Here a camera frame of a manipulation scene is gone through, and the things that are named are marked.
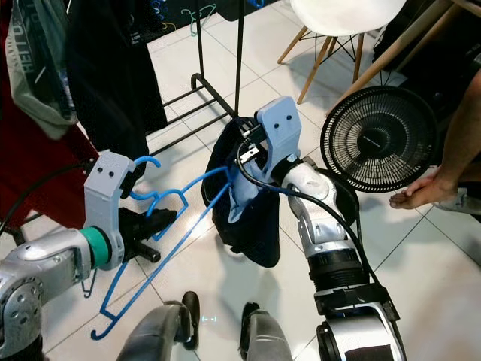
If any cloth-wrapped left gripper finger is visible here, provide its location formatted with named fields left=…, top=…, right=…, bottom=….
left=135, top=208, right=178, bottom=241

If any blue plastic hanger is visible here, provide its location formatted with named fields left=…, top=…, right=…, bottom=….
left=89, top=156, right=232, bottom=341

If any navy blue shirt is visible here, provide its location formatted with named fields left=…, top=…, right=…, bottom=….
left=201, top=117, right=283, bottom=268

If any grey robot left leg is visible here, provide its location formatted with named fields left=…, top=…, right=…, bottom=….
left=116, top=291, right=200, bottom=361

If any grey robot leg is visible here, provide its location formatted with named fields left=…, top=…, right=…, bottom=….
left=239, top=301, right=294, bottom=361
left=116, top=291, right=200, bottom=361

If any black metal clothes rack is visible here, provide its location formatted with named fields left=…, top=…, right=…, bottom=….
left=0, top=0, right=245, bottom=226

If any black floor fan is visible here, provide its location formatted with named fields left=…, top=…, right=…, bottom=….
left=304, top=85, right=440, bottom=226

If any red shirt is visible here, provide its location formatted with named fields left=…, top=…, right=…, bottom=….
left=0, top=0, right=80, bottom=208

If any black shirt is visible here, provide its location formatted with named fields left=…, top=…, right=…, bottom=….
left=64, top=0, right=170, bottom=162

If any grey robot right leg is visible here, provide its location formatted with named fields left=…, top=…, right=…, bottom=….
left=239, top=301, right=294, bottom=361

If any white chair with wooden legs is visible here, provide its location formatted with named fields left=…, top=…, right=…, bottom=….
left=277, top=0, right=408, bottom=105

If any grey green shirt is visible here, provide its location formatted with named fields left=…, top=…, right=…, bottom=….
left=8, top=0, right=80, bottom=141

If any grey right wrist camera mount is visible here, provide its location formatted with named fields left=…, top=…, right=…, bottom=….
left=254, top=96, right=303, bottom=162

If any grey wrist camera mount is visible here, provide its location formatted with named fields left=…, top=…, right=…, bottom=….
left=254, top=96, right=303, bottom=162
left=83, top=150, right=138, bottom=270

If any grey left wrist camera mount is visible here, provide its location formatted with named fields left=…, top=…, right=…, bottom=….
left=83, top=150, right=138, bottom=270

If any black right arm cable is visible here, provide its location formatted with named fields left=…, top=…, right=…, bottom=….
left=237, top=135, right=403, bottom=347

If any green wire hanger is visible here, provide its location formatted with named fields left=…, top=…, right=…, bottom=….
left=180, top=4, right=219, bottom=38

